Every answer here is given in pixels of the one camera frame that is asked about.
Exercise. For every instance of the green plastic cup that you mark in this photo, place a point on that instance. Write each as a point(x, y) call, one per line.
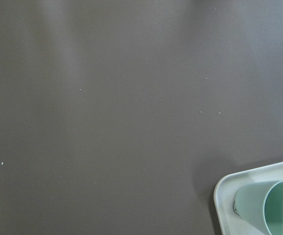
point(261, 205)

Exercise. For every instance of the cream serving tray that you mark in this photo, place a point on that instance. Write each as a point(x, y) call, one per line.
point(225, 192)

